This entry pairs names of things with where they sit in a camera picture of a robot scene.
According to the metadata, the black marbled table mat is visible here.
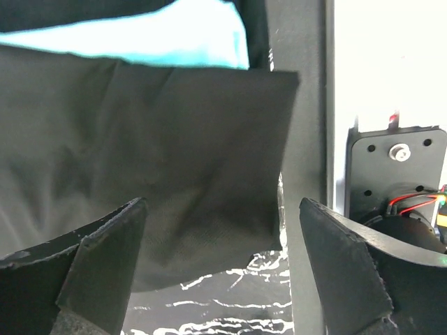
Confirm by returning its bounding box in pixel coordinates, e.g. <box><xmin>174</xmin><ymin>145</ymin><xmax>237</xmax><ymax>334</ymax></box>
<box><xmin>122</xmin><ymin>0</ymin><xmax>336</xmax><ymax>335</ymax></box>

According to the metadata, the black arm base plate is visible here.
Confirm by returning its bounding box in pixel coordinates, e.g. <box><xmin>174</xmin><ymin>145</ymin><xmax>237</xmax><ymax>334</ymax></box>
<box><xmin>344</xmin><ymin>126</ymin><xmax>446</xmax><ymax>253</ymax></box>

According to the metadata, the black t shirt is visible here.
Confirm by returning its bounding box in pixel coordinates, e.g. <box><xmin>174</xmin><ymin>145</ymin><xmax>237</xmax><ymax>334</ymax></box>
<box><xmin>1</xmin><ymin>46</ymin><xmax>299</xmax><ymax>291</ymax></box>

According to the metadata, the folded teal t shirt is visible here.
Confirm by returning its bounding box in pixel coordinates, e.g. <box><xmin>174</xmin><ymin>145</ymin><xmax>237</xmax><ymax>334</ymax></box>
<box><xmin>1</xmin><ymin>1</ymin><xmax>250</xmax><ymax>70</ymax></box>

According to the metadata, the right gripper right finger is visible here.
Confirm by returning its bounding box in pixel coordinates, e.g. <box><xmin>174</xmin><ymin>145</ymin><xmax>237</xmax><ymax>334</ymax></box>
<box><xmin>300</xmin><ymin>198</ymin><xmax>446</xmax><ymax>334</ymax></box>

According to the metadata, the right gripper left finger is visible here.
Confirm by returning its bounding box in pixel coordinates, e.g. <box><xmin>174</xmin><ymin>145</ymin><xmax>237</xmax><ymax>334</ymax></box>
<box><xmin>1</xmin><ymin>198</ymin><xmax>147</xmax><ymax>334</ymax></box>

